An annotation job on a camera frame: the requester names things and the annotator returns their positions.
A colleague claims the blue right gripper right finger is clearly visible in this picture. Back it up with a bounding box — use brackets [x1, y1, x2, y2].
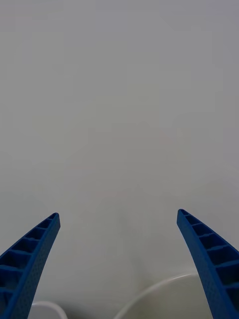
[177, 208, 239, 319]

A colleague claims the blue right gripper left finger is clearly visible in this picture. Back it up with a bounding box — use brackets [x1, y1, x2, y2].
[0, 212, 61, 319]

